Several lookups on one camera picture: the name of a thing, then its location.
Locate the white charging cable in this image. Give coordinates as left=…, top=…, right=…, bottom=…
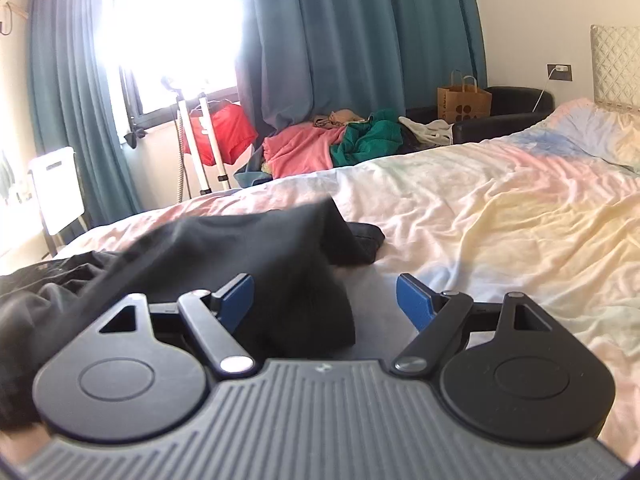
left=532, top=67, right=569, bottom=113

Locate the red garment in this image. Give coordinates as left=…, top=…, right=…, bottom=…
left=181, top=104, right=260, bottom=166

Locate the pastel tie-dye bed sheet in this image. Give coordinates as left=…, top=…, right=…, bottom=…
left=0, top=97, right=640, bottom=466

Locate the teal curtain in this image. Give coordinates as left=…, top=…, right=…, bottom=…
left=234, top=0, right=488, bottom=133
left=27, top=0, right=146, bottom=231

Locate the pink garment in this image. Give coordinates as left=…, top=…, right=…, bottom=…
left=262, top=124, right=351, bottom=180

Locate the window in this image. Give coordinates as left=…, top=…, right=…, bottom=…
left=97, top=0, right=251, bottom=131

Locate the green garment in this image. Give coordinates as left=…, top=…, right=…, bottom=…
left=329, top=109, right=405, bottom=168

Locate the white folding chair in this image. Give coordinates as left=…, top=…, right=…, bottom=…
left=27, top=146, right=87, bottom=260

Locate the white clothes rack stand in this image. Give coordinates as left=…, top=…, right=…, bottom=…
left=160, top=76, right=232, bottom=197

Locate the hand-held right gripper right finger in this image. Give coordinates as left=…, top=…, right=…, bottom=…
left=393, top=273, right=548, bottom=375

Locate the quilted cream headboard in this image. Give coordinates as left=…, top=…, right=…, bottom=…
left=590, top=24, right=640, bottom=113

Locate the white grey garment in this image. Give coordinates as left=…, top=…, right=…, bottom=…
left=398, top=116, right=456, bottom=151

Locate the black armchair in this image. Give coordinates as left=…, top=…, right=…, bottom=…
left=406, top=86, right=557, bottom=146

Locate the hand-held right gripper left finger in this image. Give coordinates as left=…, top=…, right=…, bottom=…
left=98, top=273, right=256, bottom=378

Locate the black garment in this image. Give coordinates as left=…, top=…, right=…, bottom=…
left=0, top=195, right=386, bottom=433

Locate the tan garment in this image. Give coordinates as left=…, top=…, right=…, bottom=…
left=313, top=109, right=367, bottom=129

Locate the brown paper bag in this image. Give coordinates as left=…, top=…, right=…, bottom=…
left=437, top=70, right=493, bottom=123

